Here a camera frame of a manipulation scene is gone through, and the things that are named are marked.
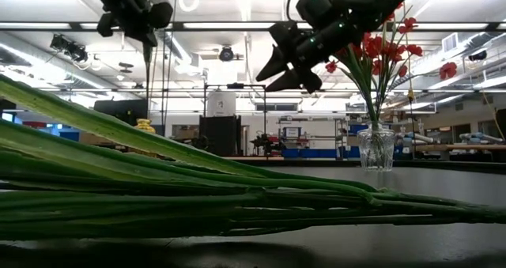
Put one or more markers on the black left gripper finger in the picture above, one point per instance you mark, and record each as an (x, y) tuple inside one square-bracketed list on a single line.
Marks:
[(106, 25), (146, 36)]

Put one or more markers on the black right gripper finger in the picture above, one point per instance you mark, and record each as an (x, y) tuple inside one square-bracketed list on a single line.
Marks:
[(276, 64), (300, 80)]

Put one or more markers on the black background robot arm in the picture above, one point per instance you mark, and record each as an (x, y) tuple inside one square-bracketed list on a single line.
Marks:
[(266, 143)]

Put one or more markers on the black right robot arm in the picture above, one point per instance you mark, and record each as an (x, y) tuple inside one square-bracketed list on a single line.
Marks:
[(375, 3)]

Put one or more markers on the yellow glass vase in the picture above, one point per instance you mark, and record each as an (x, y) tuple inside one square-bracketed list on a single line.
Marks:
[(144, 125)]

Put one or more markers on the clear glass vase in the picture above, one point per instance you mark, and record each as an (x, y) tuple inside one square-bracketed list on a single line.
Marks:
[(376, 149)]

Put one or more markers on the white cylindrical tank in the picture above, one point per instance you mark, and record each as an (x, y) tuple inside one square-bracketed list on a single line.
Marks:
[(221, 104)]

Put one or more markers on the blue storage bins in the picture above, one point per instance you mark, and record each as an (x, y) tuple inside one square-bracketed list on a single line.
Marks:
[(316, 153)]

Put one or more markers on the black monitor box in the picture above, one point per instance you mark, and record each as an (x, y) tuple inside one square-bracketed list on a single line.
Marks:
[(118, 110)]

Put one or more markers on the black cabinet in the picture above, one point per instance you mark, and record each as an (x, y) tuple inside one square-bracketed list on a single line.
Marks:
[(219, 135)]

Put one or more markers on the cardboard box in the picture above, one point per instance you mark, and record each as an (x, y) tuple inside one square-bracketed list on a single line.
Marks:
[(93, 138)]

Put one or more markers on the white ceiling vent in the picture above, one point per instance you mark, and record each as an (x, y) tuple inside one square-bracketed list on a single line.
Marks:
[(450, 42)]

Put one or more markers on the wooden workbench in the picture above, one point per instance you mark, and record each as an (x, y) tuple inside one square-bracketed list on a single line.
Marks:
[(466, 146)]

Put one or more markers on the grey foam rolls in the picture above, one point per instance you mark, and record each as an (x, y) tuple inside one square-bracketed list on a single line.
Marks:
[(480, 137)]

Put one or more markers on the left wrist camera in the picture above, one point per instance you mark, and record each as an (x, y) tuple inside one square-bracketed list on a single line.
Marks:
[(162, 15)]

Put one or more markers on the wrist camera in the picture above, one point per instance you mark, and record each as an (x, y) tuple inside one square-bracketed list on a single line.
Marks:
[(162, 15), (316, 7)]

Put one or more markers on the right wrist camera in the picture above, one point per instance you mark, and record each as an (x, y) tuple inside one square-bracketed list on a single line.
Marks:
[(316, 7)]

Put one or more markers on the black camera rig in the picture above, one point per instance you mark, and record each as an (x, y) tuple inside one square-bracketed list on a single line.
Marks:
[(69, 48)]

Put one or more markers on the black metal frame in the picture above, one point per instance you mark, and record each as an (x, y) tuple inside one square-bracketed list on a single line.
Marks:
[(235, 85)]

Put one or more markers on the black ceiling camera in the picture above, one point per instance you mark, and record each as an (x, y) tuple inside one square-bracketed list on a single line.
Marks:
[(226, 53)]

